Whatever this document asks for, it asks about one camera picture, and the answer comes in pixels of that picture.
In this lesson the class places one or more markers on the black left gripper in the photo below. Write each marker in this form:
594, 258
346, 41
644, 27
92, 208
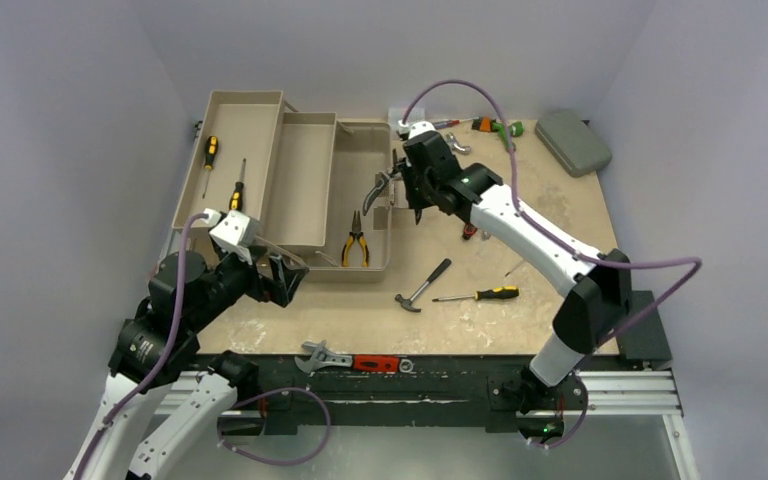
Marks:
284, 278

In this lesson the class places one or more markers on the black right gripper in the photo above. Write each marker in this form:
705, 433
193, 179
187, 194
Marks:
408, 182

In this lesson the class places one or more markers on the yellow black pliers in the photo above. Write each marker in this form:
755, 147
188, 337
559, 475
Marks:
356, 236

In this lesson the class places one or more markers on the small black hammer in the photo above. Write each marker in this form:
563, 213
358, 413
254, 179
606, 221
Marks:
407, 303

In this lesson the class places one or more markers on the black yellow short screwdriver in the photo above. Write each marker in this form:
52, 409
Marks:
236, 201

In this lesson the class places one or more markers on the beige translucent plastic toolbox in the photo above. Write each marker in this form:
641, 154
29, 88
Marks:
306, 173

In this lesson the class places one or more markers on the black thin screwdriver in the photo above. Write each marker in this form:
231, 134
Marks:
517, 266

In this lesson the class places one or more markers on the black long screwdriver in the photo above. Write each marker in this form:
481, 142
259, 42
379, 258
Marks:
499, 293

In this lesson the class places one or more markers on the black yellow stubby screwdriver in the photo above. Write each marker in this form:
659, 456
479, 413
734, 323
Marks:
210, 152

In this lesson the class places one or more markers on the red black utility knife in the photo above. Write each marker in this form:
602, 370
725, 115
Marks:
468, 231

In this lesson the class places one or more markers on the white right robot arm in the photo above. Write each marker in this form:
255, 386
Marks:
595, 287

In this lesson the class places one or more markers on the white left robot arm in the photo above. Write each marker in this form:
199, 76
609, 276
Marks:
157, 345

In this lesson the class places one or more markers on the silver metal socket fitting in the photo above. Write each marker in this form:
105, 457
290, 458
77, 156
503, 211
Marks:
456, 146

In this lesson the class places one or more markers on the clear small parts box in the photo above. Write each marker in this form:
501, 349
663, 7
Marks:
397, 113

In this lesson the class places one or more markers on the red blue small screwdriver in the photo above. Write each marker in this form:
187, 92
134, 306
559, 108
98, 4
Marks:
449, 123

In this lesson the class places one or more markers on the grey plastic case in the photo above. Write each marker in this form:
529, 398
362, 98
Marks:
572, 143

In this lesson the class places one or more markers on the black right side block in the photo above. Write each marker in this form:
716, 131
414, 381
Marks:
645, 345

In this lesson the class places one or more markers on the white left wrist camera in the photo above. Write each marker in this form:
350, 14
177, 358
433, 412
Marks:
233, 232

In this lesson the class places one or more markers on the green orange hose nozzle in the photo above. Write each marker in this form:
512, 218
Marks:
505, 132

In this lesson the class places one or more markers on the red handled adjustable wrench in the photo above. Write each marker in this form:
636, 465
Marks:
319, 356

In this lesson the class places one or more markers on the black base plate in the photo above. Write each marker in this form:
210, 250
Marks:
485, 392

